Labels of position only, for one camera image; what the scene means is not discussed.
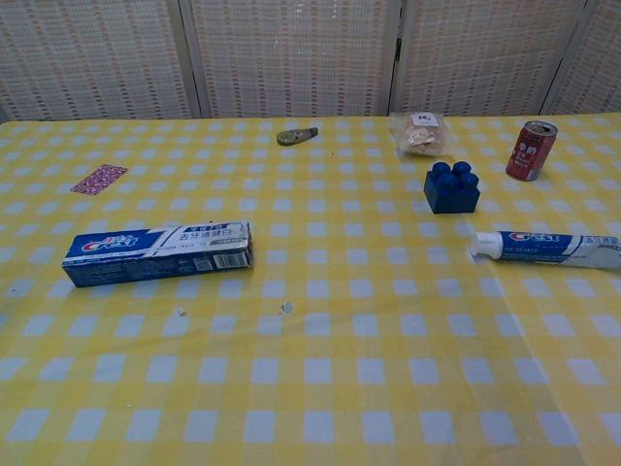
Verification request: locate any pink patterned card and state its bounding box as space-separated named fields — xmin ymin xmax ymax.
xmin=69 ymin=164 xmax=129 ymax=196

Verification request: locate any clear bag of snacks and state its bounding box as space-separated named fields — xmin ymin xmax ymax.
xmin=387 ymin=111 xmax=455 ymax=157

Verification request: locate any red drink can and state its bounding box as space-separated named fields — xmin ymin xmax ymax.
xmin=505 ymin=120 xmax=559 ymax=183

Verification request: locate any blue white toothpaste box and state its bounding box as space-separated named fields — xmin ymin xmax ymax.
xmin=61 ymin=221 xmax=255 ymax=288

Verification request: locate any yellow checkered tablecloth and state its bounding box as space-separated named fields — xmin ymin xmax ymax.
xmin=0 ymin=114 xmax=621 ymax=466

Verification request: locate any blue white toothpaste tube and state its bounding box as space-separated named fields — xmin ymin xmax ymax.
xmin=469 ymin=230 xmax=621 ymax=271

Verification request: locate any blue toy building block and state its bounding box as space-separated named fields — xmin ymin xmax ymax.
xmin=423 ymin=160 xmax=482 ymax=215

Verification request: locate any green correction tape dispenser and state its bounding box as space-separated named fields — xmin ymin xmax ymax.
xmin=276 ymin=126 xmax=320 ymax=148

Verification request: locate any woven folding screen panel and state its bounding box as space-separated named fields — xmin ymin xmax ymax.
xmin=540 ymin=0 xmax=621 ymax=117
xmin=0 ymin=0 xmax=203 ymax=123
xmin=390 ymin=0 xmax=601 ymax=118
xmin=179 ymin=0 xmax=404 ymax=119

